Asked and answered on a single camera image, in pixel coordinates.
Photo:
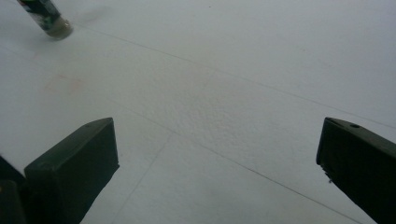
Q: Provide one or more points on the dark printed bottle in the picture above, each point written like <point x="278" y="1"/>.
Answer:
<point x="46" y="17"/>

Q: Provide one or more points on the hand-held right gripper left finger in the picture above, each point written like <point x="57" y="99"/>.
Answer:
<point x="73" y="169"/>

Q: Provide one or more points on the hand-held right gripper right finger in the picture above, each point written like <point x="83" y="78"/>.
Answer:
<point x="361" y="161"/>

